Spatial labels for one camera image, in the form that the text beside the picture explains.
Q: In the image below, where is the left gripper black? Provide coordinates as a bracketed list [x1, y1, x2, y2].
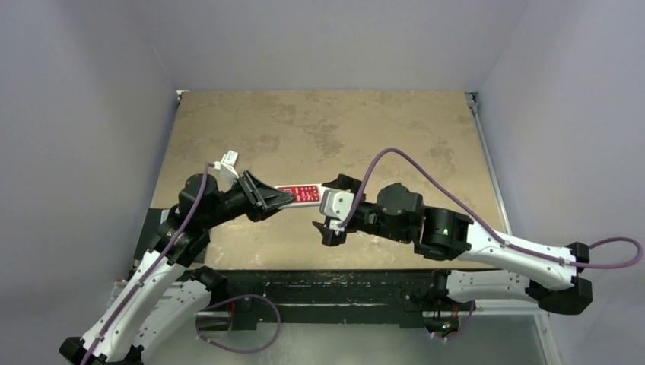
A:
[201, 170, 294, 230]

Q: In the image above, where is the red white remote control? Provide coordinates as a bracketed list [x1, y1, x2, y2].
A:
[275, 183, 329, 205]

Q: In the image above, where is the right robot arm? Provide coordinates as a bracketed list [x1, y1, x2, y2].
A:
[314, 175, 593, 316]

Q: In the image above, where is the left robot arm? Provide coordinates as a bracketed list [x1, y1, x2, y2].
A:
[59, 171, 295, 364]

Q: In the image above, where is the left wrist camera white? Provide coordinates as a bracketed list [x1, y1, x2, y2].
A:
[213, 150, 239, 185]

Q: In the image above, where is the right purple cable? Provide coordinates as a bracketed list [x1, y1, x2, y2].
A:
[337, 147, 644, 270]

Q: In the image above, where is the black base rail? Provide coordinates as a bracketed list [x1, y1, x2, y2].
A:
[133, 206, 505, 331]

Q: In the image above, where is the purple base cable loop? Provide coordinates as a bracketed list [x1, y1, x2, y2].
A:
[195, 294, 281, 354]

